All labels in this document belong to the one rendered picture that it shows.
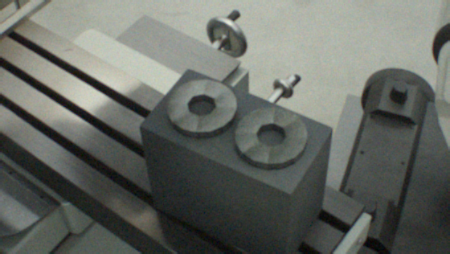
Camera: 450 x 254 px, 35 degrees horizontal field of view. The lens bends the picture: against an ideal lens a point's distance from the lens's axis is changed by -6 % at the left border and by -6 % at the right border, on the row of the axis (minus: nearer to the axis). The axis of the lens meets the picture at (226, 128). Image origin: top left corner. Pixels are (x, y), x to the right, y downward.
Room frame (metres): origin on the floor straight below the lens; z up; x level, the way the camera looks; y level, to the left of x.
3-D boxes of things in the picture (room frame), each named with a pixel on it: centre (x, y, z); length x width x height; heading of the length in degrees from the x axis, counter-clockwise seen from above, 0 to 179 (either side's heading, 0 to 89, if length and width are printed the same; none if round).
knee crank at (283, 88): (1.21, -0.12, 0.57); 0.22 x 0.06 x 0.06; 141
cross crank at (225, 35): (1.27, 0.01, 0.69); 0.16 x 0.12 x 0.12; 141
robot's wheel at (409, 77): (1.25, -0.45, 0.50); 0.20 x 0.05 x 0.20; 68
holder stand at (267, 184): (0.62, -0.01, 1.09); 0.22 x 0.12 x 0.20; 58
